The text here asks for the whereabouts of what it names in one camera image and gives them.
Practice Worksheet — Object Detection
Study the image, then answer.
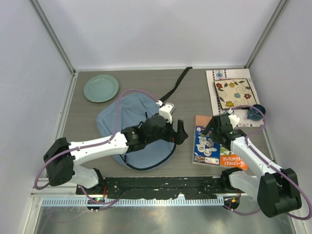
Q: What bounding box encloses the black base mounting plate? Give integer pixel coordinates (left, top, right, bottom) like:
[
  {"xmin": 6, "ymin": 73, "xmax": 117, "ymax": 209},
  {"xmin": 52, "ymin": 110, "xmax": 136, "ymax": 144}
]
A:
[{"xmin": 86, "ymin": 176, "xmax": 240, "ymax": 200}]

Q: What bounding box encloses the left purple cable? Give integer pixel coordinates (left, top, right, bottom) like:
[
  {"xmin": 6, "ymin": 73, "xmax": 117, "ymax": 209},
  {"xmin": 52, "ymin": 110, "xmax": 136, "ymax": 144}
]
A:
[{"xmin": 34, "ymin": 89, "xmax": 163, "ymax": 211}]

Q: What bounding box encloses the floral square plate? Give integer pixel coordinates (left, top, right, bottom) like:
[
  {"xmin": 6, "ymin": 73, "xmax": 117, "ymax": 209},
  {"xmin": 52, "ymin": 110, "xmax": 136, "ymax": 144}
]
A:
[{"xmin": 214, "ymin": 78, "xmax": 257, "ymax": 110}]

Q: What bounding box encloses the blue illustrated book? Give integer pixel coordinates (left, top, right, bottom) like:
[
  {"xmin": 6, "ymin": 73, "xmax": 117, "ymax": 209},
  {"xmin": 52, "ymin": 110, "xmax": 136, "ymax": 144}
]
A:
[{"xmin": 192, "ymin": 126, "xmax": 220, "ymax": 166}]

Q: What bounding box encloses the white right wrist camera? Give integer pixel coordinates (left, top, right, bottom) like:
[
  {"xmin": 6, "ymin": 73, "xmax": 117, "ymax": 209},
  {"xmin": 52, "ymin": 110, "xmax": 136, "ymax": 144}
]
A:
[{"xmin": 227, "ymin": 109, "xmax": 240, "ymax": 129}]

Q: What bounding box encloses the orange 78-storey treehouse book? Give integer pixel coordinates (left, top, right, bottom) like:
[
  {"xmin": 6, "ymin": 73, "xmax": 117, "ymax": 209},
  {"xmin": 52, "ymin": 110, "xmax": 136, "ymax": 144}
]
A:
[{"xmin": 220, "ymin": 145, "xmax": 248, "ymax": 170}]

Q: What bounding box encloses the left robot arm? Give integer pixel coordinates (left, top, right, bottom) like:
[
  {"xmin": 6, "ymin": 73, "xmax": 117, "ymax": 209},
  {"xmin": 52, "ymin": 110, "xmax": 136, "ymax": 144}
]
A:
[{"xmin": 43, "ymin": 114, "xmax": 188, "ymax": 195}]

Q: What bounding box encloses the slotted cable duct rail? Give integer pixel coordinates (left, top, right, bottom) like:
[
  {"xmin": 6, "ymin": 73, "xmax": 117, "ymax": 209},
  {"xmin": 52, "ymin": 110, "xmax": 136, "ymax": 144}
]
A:
[{"xmin": 41, "ymin": 196, "xmax": 224, "ymax": 207}]

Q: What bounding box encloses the patterned white placemat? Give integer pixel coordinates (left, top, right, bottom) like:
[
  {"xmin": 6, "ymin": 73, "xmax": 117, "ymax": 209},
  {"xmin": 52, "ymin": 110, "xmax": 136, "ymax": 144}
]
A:
[{"xmin": 206, "ymin": 69, "xmax": 260, "ymax": 115}]

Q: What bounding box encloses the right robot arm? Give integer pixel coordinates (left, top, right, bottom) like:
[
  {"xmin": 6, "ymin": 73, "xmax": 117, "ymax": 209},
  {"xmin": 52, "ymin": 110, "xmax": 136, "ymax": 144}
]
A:
[{"xmin": 203, "ymin": 113, "xmax": 302, "ymax": 217}]

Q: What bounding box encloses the dark blue mug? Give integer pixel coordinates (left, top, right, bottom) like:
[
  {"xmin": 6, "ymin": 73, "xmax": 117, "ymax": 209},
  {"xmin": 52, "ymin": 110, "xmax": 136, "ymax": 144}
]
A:
[{"xmin": 247, "ymin": 104, "xmax": 266, "ymax": 121}]

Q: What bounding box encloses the teal round plate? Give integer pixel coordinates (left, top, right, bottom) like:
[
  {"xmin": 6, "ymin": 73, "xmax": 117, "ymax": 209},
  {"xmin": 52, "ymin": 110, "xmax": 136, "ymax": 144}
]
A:
[{"xmin": 83, "ymin": 75, "xmax": 119, "ymax": 103}]

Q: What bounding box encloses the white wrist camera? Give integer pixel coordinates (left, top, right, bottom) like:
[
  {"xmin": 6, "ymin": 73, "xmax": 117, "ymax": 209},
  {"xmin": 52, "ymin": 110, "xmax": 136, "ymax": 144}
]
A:
[
  {"xmin": 156, "ymin": 100, "xmax": 176, "ymax": 123},
  {"xmin": 227, "ymin": 109, "xmax": 240, "ymax": 129}
]

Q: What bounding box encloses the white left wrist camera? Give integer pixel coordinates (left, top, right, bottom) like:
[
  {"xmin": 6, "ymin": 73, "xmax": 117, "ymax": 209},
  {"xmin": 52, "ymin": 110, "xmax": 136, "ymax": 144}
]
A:
[{"xmin": 156, "ymin": 100, "xmax": 176, "ymax": 123}]

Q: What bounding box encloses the light blue backpack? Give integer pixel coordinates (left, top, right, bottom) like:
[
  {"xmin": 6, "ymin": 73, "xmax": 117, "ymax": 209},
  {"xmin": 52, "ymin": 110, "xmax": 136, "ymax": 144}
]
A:
[{"xmin": 97, "ymin": 67, "xmax": 190, "ymax": 171}]

